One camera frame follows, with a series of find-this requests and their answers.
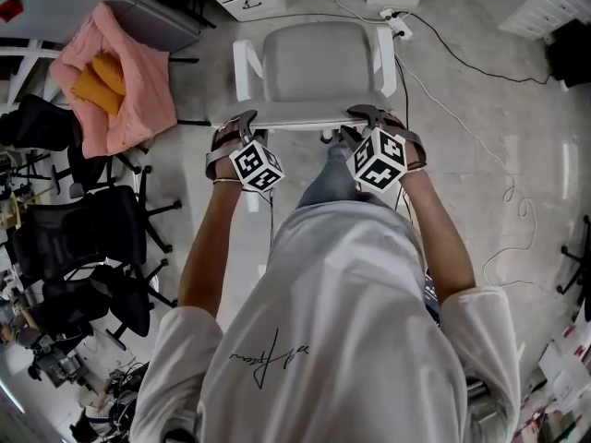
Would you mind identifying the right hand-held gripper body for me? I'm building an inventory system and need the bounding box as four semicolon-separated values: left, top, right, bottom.
345;122;408;196

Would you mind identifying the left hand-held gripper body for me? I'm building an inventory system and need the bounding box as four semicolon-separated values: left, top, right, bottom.
228;126;285;196

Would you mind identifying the white chair with grey seat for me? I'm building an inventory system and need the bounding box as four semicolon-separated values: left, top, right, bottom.
210;19;401;145

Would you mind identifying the person's right forearm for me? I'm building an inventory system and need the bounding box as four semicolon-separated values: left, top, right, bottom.
399;171;476;306

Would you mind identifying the person's left forearm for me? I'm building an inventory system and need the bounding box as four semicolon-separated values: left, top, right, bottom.
177;177;244;317

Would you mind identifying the person's left hand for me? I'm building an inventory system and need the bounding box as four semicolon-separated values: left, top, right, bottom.
205;117;244;183

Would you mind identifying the person's right hand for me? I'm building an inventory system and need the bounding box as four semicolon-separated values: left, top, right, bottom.
381;112;427;175

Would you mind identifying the white power strip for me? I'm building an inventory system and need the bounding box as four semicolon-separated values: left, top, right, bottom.
379;6;413;41

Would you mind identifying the pink blanket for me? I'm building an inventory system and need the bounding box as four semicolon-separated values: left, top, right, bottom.
48;1;179;160

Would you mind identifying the orange cushion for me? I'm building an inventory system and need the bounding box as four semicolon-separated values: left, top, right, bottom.
69;66;124;117
90;52;127;97

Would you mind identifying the person's white shirt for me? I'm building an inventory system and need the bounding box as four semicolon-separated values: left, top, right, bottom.
131;200;523;443

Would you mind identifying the white refrigerator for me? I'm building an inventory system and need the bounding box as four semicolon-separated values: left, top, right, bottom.
0;0;203;58

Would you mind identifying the white metal shelf rack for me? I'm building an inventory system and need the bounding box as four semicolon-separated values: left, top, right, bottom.
0;39;64;105

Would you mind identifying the red paper decoration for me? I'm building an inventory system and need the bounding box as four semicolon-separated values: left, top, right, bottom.
0;0;24;23

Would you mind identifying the black power cable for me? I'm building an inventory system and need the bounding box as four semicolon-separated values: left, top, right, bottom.
394;37;412;131
405;10;553;86

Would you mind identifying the thin black cable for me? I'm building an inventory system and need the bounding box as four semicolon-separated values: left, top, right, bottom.
265;186;279;248

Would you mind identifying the long white cable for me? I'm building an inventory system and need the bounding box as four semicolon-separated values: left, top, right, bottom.
394;53;562;294

